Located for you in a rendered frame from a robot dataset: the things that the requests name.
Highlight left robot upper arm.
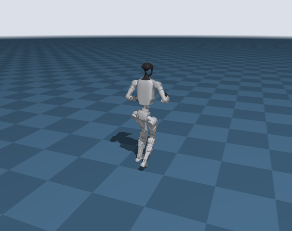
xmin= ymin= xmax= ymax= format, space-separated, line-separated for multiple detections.
xmin=125 ymin=80 xmax=138 ymax=100

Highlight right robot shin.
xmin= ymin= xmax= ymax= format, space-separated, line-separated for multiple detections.
xmin=143 ymin=139 xmax=155 ymax=162

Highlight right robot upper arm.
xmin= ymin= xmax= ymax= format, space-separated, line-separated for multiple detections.
xmin=153 ymin=81 xmax=168 ymax=103

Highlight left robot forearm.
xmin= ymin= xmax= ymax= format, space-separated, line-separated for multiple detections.
xmin=130 ymin=96 xmax=138 ymax=101

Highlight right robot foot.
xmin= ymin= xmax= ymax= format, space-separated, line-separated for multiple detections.
xmin=140 ymin=161 xmax=148 ymax=167

